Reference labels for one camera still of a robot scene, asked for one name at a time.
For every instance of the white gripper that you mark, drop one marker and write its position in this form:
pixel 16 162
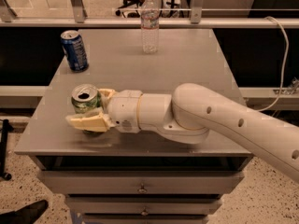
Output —
pixel 124 110

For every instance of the green soda can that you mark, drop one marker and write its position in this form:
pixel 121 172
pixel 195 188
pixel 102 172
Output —
pixel 85 98

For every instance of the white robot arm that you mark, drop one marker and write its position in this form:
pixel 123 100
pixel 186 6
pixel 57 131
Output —
pixel 187 116

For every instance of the blue soda can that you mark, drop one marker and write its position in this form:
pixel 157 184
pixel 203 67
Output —
pixel 74 50

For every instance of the grey drawer cabinet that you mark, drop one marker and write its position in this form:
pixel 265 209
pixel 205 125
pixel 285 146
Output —
pixel 99 175

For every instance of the top drawer knob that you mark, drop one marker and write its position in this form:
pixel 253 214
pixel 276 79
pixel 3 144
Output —
pixel 142 189

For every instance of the drawer knob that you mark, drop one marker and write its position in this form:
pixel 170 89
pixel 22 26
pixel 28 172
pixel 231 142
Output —
pixel 144 212
pixel 142 189

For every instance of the black stand with wheel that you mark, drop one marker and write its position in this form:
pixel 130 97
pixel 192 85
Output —
pixel 6 128

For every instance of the clear plastic water bottle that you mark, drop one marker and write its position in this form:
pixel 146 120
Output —
pixel 150 26

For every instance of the black office chair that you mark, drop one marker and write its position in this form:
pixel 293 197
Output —
pixel 127 4

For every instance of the metal railing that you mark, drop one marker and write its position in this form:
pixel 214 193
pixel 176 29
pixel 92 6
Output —
pixel 165 13

